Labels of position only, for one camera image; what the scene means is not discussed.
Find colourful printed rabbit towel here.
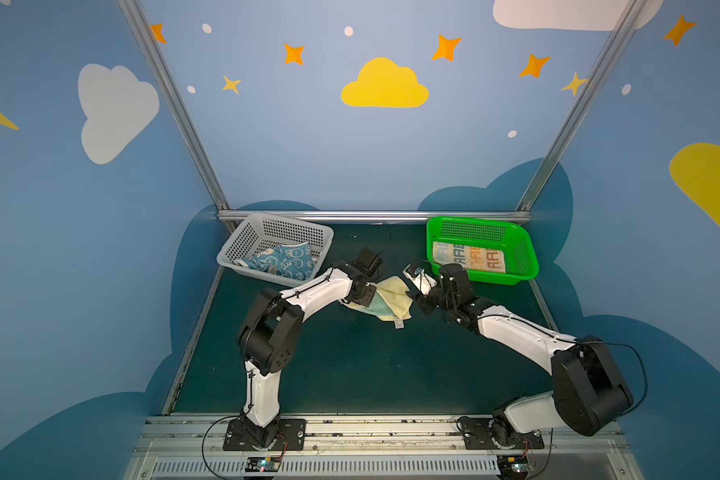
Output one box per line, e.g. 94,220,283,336
432,242,507,274

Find pale yellow towel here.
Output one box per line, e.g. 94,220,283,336
343,276,413,330

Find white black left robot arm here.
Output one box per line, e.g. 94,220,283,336
234,248,383,450

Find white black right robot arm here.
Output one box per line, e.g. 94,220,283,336
404,263,636,449

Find green perforated plastic basket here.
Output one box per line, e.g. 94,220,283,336
426,216,540,286

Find teal patterned towel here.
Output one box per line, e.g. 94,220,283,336
233,242,315,281

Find white perforated plastic basket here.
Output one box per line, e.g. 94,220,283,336
217,213,334,287

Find right green circuit board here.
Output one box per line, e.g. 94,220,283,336
496,456,534,480

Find green circuit board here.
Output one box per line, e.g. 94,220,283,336
244,457,281,473
496,456,534,480

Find left green circuit board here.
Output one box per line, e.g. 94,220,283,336
244,457,281,473

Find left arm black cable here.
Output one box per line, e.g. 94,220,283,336
362,227,393,259

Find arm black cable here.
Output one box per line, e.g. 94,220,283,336
587,341,649,421
362,227,393,259

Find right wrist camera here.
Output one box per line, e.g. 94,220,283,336
403,263,438,295

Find aluminium back frame rail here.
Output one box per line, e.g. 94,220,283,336
217,210,532,224

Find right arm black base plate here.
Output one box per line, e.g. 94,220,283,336
456,416,545,450

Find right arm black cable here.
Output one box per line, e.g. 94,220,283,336
587,341,649,421

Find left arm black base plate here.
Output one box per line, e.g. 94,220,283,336
223,417,307,451

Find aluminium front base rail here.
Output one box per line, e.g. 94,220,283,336
124,414,643,479

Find left aluminium frame post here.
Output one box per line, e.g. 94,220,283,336
117,0,237,233

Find aluminium frame post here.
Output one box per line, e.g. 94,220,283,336
117,0,237,233
507,0,648,223

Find right aluminium frame post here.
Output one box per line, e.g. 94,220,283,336
507,0,648,223

